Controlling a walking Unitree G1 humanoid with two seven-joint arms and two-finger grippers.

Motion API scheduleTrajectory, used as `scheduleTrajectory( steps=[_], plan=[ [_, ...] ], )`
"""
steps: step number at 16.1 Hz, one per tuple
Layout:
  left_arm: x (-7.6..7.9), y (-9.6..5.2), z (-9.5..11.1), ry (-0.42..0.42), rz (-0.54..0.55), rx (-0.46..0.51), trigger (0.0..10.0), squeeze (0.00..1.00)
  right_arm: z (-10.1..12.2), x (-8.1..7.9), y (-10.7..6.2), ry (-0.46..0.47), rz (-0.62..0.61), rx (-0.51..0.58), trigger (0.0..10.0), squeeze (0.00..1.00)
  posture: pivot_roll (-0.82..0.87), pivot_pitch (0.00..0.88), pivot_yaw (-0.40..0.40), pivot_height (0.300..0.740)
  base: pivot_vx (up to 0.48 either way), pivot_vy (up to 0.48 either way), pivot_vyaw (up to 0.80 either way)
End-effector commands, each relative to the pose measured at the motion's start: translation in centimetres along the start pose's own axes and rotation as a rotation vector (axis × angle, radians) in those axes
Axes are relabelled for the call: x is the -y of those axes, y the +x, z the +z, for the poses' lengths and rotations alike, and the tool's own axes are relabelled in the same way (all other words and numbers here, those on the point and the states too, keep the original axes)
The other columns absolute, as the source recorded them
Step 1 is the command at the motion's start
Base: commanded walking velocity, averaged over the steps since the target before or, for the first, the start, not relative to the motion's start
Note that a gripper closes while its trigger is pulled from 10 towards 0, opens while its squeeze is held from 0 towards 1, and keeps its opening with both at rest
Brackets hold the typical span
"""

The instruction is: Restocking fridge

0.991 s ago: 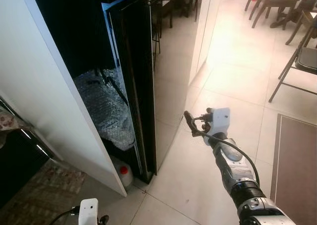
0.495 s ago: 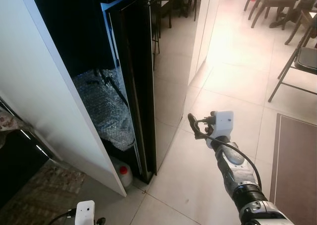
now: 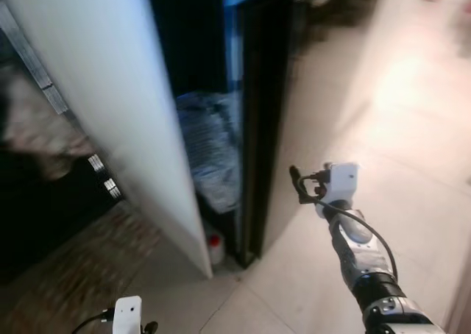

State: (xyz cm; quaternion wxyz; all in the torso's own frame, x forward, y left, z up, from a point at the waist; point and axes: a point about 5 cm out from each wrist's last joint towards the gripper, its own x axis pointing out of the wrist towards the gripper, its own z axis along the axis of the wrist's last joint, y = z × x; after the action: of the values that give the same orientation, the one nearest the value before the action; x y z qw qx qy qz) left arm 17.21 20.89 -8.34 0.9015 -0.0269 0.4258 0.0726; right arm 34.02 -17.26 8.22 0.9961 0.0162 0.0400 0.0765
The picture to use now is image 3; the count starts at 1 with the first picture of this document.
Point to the patterned brown floor mat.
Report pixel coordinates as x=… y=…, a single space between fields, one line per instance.
x=96 y=275

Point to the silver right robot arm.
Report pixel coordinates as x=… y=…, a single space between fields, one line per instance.
x=368 y=264

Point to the white fridge cabinet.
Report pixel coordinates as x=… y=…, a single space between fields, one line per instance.
x=110 y=91

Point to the white bottle with red cap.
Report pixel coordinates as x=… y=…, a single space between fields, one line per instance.
x=215 y=251

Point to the black glossy cabinet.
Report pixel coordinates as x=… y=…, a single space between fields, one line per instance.
x=37 y=209

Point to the floral patterned cloth towel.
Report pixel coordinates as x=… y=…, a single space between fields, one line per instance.
x=37 y=128

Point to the clear bubble wrap sheet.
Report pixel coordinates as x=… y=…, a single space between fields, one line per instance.
x=210 y=150

